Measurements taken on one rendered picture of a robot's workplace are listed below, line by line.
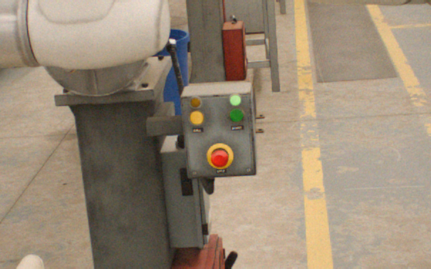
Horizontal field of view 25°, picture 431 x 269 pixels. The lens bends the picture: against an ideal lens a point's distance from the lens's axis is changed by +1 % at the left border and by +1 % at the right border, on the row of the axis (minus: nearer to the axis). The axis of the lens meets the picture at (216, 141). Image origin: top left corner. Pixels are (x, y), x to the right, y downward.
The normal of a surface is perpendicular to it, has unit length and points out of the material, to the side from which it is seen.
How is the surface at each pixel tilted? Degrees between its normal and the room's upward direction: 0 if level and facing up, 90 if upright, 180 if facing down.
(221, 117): 90
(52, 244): 0
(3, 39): 94
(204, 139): 90
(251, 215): 0
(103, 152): 90
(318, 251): 0
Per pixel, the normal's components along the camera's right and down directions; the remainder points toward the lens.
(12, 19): -0.12, -0.15
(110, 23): -0.02, 0.20
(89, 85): -0.07, 0.43
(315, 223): -0.08, -0.95
